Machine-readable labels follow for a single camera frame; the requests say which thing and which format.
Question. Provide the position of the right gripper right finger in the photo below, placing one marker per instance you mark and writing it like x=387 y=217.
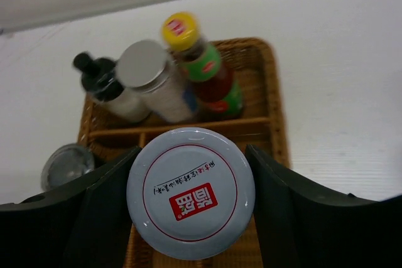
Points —
x=301 y=223

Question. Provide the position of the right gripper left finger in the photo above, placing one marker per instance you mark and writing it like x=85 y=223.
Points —
x=83 y=223

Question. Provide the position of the black top glass grinder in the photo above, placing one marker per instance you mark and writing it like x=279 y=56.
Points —
x=67 y=163

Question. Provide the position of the silver lid dark spice jar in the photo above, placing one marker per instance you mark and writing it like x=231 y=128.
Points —
x=190 y=193

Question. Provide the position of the black cap salt shaker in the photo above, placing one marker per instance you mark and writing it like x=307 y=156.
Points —
x=98 y=79

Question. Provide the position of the red chili sauce bottle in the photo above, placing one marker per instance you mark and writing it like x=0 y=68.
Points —
x=212 y=80

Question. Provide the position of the blue label bead jar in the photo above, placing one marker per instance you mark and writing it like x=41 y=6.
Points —
x=148 y=69

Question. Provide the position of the brown wicker divided tray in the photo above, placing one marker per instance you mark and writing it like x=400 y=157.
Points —
x=261 y=124

